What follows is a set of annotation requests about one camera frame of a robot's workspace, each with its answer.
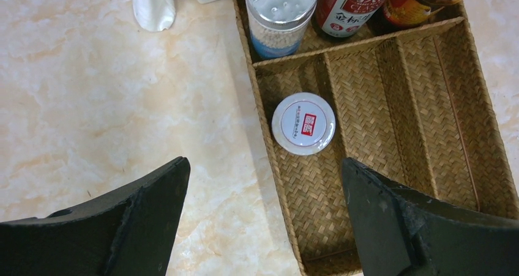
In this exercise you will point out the white cloth pile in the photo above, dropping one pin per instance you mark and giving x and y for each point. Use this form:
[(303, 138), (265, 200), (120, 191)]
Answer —
[(154, 15)]

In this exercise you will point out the silver lid spice jar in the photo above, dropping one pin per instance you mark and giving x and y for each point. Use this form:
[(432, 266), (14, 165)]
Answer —
[(277, 27)]

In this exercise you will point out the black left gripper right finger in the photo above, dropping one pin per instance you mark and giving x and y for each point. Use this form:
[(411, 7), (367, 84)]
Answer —
[(401, 231)]

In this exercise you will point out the red lid chili sauce jar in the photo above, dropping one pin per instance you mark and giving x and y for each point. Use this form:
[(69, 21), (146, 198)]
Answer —
[(397, 15)]

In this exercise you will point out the white lid brown sauce jar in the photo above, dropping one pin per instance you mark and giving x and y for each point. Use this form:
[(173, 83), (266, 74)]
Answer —
[(303, 124)]

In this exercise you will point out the woven bamboo divided tray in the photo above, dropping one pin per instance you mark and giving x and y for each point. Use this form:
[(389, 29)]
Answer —
[(412, 105)]

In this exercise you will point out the dark bottle red white label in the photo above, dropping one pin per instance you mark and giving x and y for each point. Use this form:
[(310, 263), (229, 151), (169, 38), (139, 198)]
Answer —
[(340, 19)]

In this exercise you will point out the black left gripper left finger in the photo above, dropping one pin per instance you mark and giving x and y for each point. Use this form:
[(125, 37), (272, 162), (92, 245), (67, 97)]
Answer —
[(128, 231)]

